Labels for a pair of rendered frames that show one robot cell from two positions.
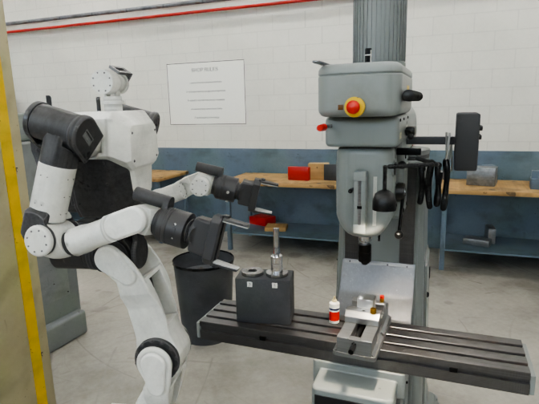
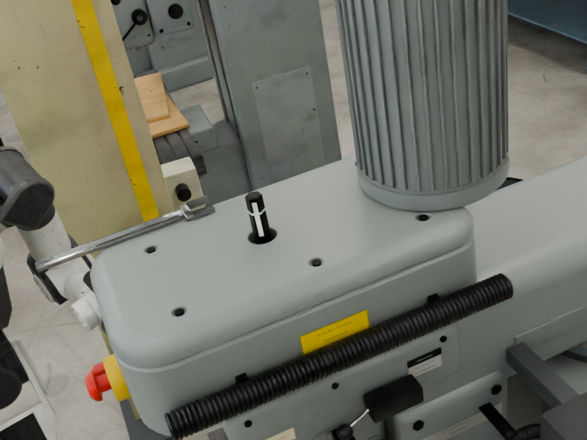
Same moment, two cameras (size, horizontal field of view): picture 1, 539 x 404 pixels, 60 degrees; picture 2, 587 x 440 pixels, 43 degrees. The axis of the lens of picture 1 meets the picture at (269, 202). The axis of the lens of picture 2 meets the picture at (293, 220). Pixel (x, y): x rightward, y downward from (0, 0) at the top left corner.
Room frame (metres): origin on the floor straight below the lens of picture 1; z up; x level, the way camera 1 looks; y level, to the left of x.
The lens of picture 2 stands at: (1.19, -1.00, 2.42)
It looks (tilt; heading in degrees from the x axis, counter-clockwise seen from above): 33 degrees down; 52
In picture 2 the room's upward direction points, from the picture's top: 11 degrees counter-clockwise
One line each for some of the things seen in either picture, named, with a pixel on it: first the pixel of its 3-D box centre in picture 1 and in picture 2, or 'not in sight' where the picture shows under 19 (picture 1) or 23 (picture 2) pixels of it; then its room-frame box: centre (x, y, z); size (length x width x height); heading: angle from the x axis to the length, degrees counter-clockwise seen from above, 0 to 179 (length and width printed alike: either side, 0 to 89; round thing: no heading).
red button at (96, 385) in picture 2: (353, 107); (100, 384); (1.40, -0.25, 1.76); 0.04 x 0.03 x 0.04; 69
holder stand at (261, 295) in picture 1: (265, 294); not in sight; (1.78, 0.03, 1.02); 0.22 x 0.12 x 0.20; 80
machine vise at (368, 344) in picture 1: (364, 321); not in sight; (1.60, -0.34, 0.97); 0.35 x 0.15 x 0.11; 156
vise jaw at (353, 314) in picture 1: (362, 316); not in sight; (1.58, -0.33, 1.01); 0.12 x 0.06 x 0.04; 66
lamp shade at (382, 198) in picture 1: (384, 199); not in sight; (1.40, -0.35, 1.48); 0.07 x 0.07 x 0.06
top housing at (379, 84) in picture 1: (368, 91); (283, 279); (1.65, -0.35, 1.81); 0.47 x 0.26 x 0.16; 159
